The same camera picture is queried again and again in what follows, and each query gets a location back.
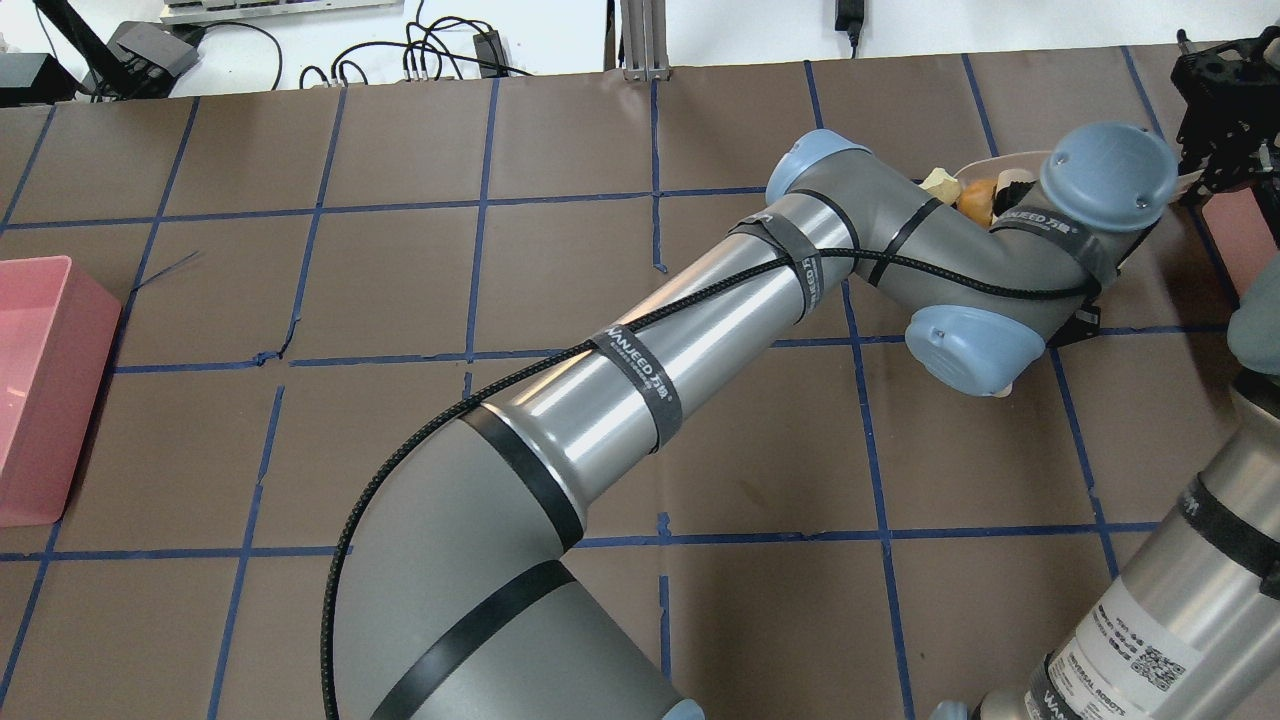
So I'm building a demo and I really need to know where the cream plastic dustpan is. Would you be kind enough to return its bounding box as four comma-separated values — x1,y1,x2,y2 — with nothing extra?
954,150,1204,205

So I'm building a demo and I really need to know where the pale yellow peel piece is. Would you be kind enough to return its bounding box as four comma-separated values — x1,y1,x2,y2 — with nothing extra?
918,167,964,206

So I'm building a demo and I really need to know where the pink plastic bin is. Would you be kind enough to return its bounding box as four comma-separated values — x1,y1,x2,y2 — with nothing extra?
1,256,122,528

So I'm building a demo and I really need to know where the aluminium frame post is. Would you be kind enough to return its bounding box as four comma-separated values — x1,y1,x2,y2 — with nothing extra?
617,0,671,82

